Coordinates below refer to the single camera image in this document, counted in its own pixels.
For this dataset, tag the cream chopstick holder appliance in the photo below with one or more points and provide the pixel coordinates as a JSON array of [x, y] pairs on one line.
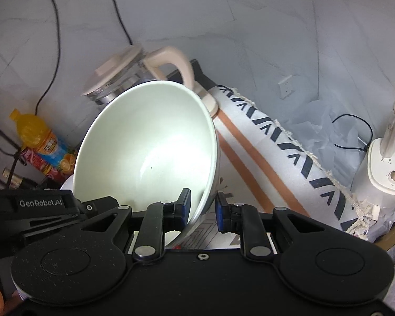
[[378, 177]]

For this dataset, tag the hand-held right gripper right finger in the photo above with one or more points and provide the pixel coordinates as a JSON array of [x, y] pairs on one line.
[[221, 214]]

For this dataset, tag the orange juice bottle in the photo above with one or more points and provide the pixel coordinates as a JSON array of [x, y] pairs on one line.
[[36, 135]]

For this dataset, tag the translucent plastic bag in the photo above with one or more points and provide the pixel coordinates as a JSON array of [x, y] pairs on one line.
[[319, 125]]

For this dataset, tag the cream kettle base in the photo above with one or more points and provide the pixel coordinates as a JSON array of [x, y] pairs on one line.
[[209, 103]]

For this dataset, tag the white plate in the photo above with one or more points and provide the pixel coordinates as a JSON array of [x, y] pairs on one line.
[[67, 184]]

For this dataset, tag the patterned fringed tablecloth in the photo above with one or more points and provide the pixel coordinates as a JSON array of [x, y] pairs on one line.
[[283, 171]]

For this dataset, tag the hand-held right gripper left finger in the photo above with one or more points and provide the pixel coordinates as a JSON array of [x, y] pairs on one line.
[[184, 208]]

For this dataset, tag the white wall socket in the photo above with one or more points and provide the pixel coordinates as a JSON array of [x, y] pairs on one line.
[[286, 86]]

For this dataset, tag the pale green ceramic bowl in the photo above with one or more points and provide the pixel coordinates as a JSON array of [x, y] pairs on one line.
[[144, 144]]

